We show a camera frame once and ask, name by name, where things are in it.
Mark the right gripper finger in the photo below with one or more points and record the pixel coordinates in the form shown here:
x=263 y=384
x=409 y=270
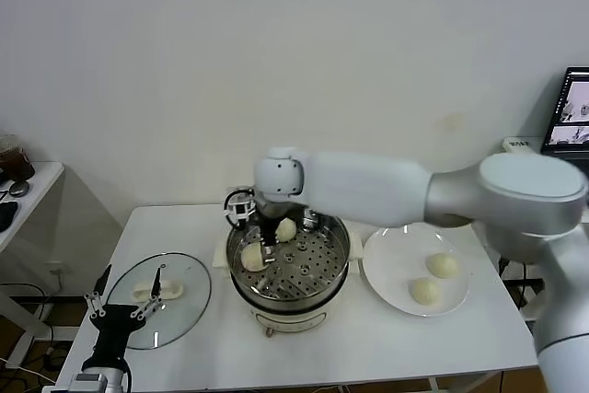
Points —
x=269 y=261
x=270 y=250

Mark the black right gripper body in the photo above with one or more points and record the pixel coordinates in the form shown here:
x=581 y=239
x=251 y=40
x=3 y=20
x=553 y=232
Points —
x=270 y=227

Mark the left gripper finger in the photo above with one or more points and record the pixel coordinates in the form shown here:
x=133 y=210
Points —
x=100 y=285
x=156 y=285

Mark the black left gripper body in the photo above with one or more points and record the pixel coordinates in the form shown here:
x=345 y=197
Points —
x=112 y=324

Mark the white steamed baozi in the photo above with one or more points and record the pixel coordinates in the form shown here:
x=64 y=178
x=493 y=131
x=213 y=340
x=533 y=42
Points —
x=442 y=265
x=287 y=230
x=252 y=258
x=424 y=292

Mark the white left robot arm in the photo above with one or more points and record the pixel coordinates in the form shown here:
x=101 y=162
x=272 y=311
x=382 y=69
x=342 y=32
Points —
x=117 y=372

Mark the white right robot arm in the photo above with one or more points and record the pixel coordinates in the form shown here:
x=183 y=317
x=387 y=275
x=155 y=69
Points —
x=368 y=186

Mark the stainless steel steamer basket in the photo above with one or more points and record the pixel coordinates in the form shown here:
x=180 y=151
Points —
x=313 y=269

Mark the cream electric cooker base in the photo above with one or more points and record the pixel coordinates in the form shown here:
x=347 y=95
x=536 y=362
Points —
x=294 y=319

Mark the black pouch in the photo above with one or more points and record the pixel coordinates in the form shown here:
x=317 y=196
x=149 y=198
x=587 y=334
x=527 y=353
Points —
x=7 y=217

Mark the white side table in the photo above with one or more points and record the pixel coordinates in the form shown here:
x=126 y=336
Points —
x=41 y=181

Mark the white round plate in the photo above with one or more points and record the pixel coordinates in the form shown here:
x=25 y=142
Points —
x=391 y=273

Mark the small grey round object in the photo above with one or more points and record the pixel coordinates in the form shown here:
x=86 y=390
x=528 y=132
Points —
x=20 y=188

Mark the plastic cup brown drink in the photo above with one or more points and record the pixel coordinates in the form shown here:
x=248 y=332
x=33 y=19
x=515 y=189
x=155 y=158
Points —
x=18 y=167

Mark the white laptop desk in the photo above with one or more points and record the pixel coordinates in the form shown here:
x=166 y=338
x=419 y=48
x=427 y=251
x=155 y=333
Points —
x=536 y=142

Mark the dark open laptop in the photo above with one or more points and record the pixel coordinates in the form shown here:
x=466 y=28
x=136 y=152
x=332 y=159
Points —
x=570 y=107

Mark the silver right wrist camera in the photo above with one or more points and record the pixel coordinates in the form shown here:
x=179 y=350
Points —
x=240 y=212

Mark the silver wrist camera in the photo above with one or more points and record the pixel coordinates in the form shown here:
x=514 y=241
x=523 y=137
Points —
x=87 y=384
x=240 y=212

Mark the white wall power outlet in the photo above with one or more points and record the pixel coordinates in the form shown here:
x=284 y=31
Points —
x=56 y=268

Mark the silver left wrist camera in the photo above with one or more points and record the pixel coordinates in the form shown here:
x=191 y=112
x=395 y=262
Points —
x=87 y=384

